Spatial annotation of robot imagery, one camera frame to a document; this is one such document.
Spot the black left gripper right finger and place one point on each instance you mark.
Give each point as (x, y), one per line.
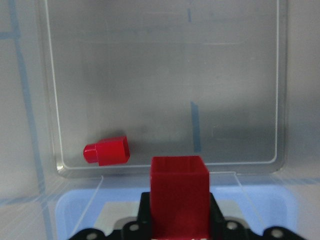
(215, 214)

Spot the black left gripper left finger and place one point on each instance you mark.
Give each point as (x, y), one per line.
(144, 211)

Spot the red block picked up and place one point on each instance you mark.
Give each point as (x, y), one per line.
(179, 198)

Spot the blue plastic tray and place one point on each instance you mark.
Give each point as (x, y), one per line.
(260, 206)

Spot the red block near latch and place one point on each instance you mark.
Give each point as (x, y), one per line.
(108, 151)

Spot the clear plastic storage box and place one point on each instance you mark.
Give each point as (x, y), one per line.
(236, 82)

